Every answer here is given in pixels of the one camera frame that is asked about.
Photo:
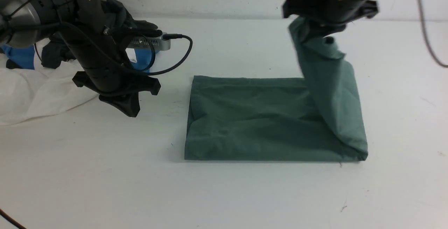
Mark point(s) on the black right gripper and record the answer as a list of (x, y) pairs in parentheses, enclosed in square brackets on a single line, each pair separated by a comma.
[(326, 17)]

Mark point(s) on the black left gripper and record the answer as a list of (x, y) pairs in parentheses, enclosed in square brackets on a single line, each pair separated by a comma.
[(106, 67)]

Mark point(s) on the green long-sleeve top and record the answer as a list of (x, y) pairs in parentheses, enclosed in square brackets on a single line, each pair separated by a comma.
[(316, 118)]

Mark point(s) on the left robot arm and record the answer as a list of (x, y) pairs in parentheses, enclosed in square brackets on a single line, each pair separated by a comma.
[(25, 22)]

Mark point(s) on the dark grey garment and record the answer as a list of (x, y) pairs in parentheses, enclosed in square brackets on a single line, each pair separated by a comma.
[(118, 17)]

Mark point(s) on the white garment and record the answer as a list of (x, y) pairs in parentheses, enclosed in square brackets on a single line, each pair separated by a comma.
[(29, 94)]

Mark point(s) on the blue garment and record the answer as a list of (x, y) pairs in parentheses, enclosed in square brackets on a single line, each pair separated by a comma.
[(51, 52)]

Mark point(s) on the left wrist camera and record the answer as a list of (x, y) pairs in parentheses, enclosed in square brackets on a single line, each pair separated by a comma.
[(145, 41)]

